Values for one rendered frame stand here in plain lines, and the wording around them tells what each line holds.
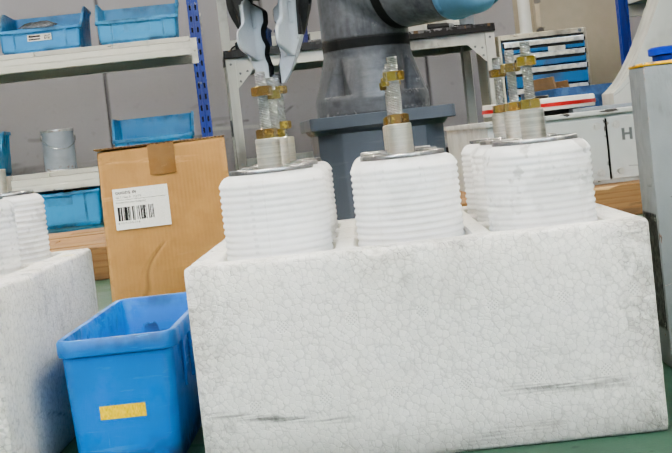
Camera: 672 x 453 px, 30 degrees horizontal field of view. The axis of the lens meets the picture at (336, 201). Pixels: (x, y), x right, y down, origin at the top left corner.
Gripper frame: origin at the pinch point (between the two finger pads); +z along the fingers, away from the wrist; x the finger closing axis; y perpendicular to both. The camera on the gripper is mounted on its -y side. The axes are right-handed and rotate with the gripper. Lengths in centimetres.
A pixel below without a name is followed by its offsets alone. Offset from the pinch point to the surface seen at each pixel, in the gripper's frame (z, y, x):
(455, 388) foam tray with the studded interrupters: 29.7, 27.2, 21.6
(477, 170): 12.4, 8.5, 22.1
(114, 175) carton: 10, -79, -60
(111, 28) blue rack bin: -51, -385, -205
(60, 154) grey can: 2, -383, -237
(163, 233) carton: 22, -82, -53
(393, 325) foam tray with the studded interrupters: 23.8, 28.4, 17.2
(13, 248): 15.0, 20.1, -22.7
